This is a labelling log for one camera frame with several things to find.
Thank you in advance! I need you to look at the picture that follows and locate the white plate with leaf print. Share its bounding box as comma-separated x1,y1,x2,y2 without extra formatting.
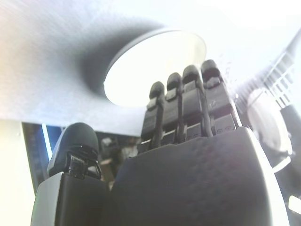
103,30,208,108
246,89,294,174

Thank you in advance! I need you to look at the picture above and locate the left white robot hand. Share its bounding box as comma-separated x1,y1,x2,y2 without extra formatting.
30,59,289,226

